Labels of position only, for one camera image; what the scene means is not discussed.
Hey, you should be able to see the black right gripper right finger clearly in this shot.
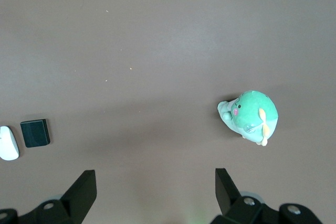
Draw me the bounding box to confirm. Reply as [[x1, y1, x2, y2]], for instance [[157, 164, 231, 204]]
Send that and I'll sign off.
[[209, 168, 324, 224]]

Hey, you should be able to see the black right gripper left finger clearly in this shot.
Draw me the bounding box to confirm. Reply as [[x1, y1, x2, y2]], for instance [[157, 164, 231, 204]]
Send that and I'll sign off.
[[0, 169, 97, 224]]

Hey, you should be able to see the small black phone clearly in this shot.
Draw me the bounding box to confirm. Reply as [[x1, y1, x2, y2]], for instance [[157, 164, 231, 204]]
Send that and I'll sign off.
[[20, 119, 51, 148]]

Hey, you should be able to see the white computer mouse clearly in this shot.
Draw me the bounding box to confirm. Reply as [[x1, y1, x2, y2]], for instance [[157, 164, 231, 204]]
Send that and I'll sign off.
[[0, 125, 20, 161]]

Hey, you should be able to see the brown table cover cloth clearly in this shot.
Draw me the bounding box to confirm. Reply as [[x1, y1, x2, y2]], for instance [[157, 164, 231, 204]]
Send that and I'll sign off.
[[0, 0, 336, 224]]

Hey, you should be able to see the green plush dinosaur toy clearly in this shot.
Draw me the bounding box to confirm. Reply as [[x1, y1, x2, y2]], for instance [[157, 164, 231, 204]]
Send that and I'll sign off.
[[216, 90, 279, 147]]

